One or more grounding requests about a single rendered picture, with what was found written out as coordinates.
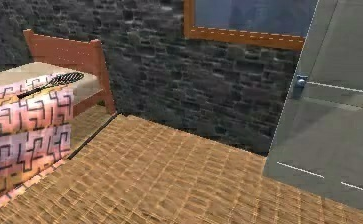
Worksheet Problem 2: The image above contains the black tennis racket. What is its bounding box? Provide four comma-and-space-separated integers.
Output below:
16, 71, 85, 100

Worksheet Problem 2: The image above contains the silver round door knob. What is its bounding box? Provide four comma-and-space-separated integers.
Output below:
293, 73, 309, 100

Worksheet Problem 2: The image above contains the pink patterned bed cover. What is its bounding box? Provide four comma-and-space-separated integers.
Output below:
0, 73, 75, 216

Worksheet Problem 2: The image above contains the brown wooden bed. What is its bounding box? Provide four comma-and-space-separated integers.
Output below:
0, 28, 118, 152

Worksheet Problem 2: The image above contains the grey room door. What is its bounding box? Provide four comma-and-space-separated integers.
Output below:
262, 0, 363, 214

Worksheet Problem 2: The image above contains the orange framed window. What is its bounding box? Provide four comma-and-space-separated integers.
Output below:
183, 0, 321, 52

